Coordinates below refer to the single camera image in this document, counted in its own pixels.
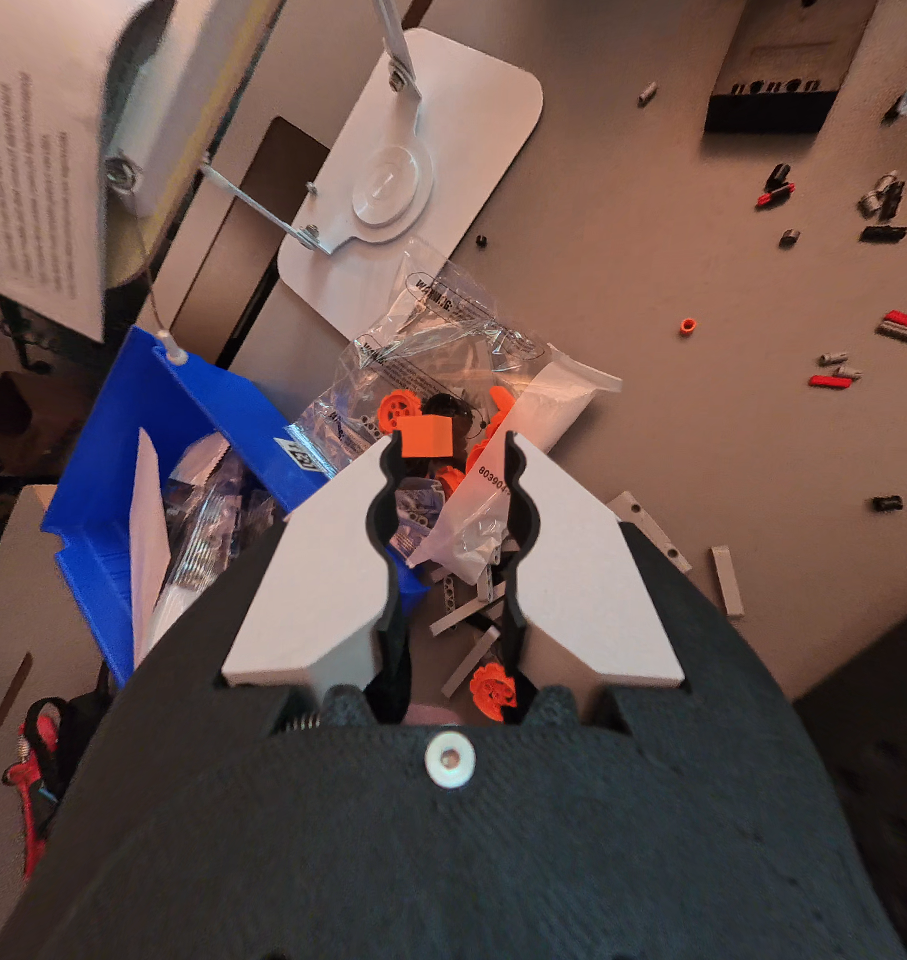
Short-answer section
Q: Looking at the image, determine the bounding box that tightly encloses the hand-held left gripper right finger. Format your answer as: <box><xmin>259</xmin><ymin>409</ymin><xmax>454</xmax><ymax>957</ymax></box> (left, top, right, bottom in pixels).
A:
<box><xmin>500</xmin><ymin>431</ymin><xmax>687</xmax><ymax>725</ymax></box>

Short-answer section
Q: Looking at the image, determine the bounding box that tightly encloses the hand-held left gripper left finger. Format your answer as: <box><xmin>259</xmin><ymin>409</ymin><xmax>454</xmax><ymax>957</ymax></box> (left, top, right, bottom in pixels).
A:
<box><xmin>219</xmin><ymin>432</ymin><xmax>412</xmax><ymax>725</ymax></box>

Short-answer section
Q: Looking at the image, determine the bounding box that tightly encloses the orange foam cube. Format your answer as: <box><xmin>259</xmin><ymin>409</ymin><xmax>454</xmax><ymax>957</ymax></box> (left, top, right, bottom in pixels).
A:
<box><xmin>396</xmin><ymin>414</ymin><xmax>455</xmax><ymax>459</ymax></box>

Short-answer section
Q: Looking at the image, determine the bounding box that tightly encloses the grey building beam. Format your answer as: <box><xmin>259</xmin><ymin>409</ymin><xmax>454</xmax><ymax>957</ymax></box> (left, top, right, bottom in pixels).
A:
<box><xmin>710</xmin><ymin>544</ymin><xmax>746</xmax><ymax>619</ymax></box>
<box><xmin>441</xmin><ymin>626</ymin><xmax>502</xmax><ymax>698</ymax></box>
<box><xmin>428</xmin><ymin>588</ymin><xmax>509</xmax><ymax>638</ymax></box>
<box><xmin>606</xmin><ymin>490</ymin><xmax>693</xmax><ymax>575</ymax></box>

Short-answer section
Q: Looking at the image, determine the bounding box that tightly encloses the clear bag of grey parts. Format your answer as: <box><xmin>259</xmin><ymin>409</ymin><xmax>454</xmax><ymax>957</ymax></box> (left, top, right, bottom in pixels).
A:
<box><xmin>159</xmin><ymin>433</ymin><xmax>278</xmax><ymax>597</ymax></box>

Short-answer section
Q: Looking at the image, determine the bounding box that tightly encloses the orange gear wheel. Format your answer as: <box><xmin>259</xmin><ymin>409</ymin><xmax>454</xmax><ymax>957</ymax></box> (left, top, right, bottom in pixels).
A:
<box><xmin>469</xmin><ymin>661</ymin><xmax>518</xmax><ymax>723</ymax></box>

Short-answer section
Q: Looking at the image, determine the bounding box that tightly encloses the blue plastic bin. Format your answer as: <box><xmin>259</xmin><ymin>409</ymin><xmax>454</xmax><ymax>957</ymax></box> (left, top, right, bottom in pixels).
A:
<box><xmin>39</xmin><ymin>324</ymin><xmax>434</xmax><ymax>687</ymax></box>

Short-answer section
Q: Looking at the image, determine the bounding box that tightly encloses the clear printed plastic bag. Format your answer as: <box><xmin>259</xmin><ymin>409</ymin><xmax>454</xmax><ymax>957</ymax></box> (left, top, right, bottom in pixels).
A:
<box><xmin>283</xmin><ymin>249</ymin><xmax>624</xmax><ymax>588</ymax></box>

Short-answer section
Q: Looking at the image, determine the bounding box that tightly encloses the white book stand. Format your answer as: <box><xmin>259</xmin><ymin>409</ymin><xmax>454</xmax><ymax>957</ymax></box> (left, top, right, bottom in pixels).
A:
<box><xmin>0</xmin><ymin>0</ymin><xmax>545</xmax><ymax>370</ymax></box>

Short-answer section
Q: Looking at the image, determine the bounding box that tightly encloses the black perforated building plate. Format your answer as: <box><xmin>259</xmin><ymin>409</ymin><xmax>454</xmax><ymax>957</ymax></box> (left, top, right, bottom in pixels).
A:
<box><xmin>703</xmin><ymin>0</ymin><xmax>880</xmax><ymax>137</ymax></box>

